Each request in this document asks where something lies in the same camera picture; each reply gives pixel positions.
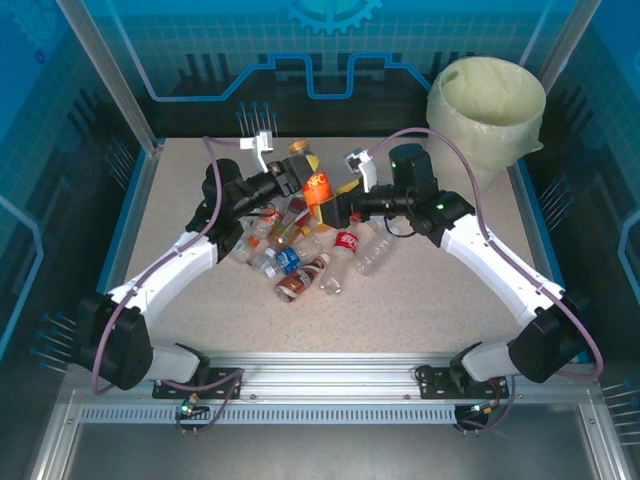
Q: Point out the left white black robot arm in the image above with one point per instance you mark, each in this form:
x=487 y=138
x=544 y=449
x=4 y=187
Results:
x=165 y=272

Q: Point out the square orange NFC juice bottle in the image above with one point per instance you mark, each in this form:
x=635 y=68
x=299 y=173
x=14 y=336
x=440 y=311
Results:
x=317 y=185

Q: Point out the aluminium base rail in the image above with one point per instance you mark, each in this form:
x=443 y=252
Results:
x=325 y=372

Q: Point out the cream plastic bin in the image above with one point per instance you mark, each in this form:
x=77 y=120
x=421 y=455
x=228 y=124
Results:
x=490 y=95

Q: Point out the large clear plastic bottle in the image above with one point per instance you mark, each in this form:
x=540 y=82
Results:
x=375 y=252

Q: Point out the small orange cap bottle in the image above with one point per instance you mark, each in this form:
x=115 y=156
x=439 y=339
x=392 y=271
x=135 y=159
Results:
x=262 y=227

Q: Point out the aluminium frame post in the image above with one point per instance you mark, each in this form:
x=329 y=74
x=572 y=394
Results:
x=567 y=40
x=111 y=75

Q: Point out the blue label plastic bottle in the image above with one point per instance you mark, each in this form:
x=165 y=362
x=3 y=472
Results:
x=287 y=260

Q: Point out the red label tea bottle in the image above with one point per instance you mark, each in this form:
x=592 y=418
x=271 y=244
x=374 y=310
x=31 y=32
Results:
x=294 y=212

